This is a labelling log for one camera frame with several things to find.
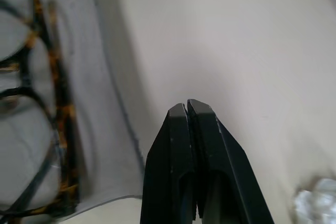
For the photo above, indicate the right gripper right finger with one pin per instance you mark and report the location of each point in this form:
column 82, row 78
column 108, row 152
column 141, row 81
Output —
column 223, row 169

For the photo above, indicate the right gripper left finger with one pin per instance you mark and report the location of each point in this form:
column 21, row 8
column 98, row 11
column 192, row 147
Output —
column 168, row 169

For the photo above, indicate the tortoiseshell round eyeglasses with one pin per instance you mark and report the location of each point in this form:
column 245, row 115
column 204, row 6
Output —
column 60, row 82

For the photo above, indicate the crumpled white paper ball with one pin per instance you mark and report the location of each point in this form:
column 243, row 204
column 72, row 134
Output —
column 317, row 200

